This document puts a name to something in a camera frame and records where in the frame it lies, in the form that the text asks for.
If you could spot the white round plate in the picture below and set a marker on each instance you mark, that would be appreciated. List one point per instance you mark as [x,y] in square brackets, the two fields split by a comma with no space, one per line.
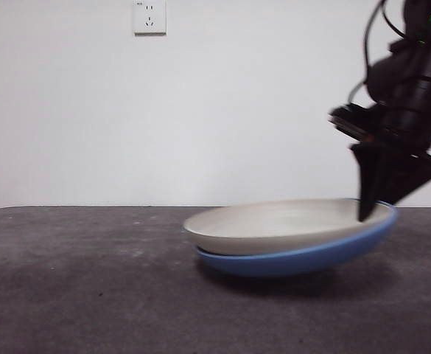
[274,228]

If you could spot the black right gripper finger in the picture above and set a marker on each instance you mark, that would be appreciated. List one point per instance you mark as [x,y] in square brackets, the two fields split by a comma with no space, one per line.
[369,177]
[403,177]

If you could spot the white wall socket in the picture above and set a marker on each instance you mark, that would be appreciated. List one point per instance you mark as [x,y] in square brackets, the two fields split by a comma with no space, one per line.
[149,18]

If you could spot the blue round plate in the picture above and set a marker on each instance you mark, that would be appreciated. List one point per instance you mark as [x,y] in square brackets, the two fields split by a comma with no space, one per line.
[281,262]

